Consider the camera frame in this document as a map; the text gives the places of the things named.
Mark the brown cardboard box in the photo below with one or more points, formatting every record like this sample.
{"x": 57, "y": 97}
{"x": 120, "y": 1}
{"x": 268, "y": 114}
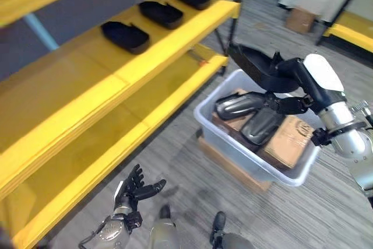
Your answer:
{"x": 287, "y": 141}

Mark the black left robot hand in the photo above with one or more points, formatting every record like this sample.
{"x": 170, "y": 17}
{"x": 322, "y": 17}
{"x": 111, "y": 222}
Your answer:
{"x": 132, "y": 186}

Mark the silver robot left leg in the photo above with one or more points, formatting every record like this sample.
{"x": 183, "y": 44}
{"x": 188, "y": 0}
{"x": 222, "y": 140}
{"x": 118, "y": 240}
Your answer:
{"x": 164, "y": 231}

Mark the white plastic box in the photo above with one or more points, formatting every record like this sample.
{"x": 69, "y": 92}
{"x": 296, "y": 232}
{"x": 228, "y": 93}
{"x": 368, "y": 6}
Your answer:
{"x": 256, "y": 132}

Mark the yellow shelf rack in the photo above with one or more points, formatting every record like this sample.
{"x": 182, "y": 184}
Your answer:
{"x": 351, "y": 27}
{"x": 87, "y": 91}

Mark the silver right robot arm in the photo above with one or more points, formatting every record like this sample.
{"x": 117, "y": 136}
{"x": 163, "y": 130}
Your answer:
{"x": 349, "y": 141}

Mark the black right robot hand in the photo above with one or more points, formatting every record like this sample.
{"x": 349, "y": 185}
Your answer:
{"x": 309, "y": 78}

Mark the small cardboard box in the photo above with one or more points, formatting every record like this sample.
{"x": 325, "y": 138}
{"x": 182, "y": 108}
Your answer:
{"x": 300, "y": 20}

